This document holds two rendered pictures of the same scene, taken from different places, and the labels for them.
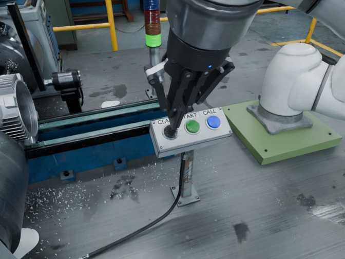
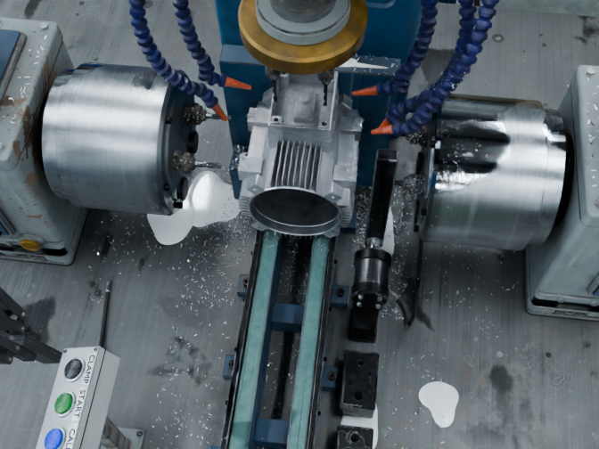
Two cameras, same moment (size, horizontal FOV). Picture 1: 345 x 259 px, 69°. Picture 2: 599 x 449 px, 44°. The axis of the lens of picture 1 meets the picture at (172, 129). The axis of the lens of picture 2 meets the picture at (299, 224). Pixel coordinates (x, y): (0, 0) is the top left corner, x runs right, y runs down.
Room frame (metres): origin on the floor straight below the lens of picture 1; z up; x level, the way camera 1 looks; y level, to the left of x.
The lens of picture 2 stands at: (0.85, -0.15, 2.09)
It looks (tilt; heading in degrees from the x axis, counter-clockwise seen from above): 61 degrees down; 117
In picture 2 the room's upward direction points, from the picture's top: 2 degrees counter-clockwise
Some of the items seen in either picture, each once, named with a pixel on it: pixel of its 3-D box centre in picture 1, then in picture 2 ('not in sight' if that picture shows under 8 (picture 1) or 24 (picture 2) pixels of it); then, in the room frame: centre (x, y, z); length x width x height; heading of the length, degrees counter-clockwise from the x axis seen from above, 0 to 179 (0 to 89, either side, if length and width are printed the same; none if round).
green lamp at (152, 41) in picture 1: (153, 38); not in sight; (0.99, 0.08, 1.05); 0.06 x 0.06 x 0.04
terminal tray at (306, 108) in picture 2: not in sight; (303, 111); (0.51, 0.53, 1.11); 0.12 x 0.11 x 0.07; 109
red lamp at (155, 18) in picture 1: (152, 14); not in sight; (0.99, 0.08, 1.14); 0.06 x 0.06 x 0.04
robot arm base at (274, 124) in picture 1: (276, 108); not in sight; (0.79, -0.40, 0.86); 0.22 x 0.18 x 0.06; 15
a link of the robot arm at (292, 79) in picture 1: (292, 77); not in sight; (0.77, -0.41, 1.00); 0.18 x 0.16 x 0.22; 56
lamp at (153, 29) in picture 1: (152, 27); not in sight; (0.99, 0.08, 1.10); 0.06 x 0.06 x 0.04
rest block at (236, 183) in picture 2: not in sight; (250, 172); (0.40, 0.52, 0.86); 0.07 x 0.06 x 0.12; 19
